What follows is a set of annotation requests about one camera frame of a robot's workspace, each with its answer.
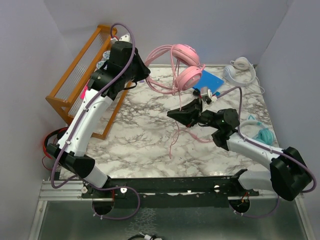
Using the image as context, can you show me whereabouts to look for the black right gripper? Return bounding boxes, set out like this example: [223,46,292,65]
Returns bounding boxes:
[167,97,222,130]

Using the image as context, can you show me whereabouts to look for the pink cat-ear headphones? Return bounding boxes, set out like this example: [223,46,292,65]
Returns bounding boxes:
[144,43,213,160]

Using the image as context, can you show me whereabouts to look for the teal cat-ear headphones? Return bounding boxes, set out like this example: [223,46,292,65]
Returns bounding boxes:
[239,115,275,146]

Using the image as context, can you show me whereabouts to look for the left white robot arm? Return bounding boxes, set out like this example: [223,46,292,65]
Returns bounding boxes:
[46,41,151,198]

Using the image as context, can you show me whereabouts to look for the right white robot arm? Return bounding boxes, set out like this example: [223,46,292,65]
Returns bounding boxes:
[167,99,312,201]

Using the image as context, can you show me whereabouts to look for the white headphones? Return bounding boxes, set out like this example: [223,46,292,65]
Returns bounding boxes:
[222,56,265,94]

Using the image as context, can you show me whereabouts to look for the red black headphones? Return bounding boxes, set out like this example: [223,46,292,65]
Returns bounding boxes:
[41,127,68,171]

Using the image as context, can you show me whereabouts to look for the red black marker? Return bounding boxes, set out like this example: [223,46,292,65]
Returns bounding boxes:
[192,88,201,97]

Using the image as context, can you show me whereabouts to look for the blue-lidded jar rear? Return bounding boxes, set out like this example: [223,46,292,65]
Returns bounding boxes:
[102,50,111,61]

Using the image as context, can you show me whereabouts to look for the blue-lidded jar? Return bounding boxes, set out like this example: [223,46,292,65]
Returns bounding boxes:
[102,50,111,61]
[96,60,107,70]

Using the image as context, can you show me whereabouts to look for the blue notebook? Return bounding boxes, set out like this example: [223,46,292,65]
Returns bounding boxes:
[192,70,224,94]

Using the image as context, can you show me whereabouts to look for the blue-lidded jar front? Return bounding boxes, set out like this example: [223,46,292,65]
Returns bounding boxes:
[96,60,107,70]

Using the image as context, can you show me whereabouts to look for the wooden tiered shelf rack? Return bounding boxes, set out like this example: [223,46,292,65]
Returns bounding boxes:
[45,24,117,125]

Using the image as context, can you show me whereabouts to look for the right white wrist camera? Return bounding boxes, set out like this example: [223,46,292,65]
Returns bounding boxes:
[200,86,218,105]

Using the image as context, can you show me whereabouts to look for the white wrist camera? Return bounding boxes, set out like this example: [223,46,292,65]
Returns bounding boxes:
[110,33,131,44]
[200,86,218,105]

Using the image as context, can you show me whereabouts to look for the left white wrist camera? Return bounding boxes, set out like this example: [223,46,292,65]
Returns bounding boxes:
[110,33,131,44]

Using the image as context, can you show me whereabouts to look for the black front mounting rail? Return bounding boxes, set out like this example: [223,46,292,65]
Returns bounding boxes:
[81,173,259,209]

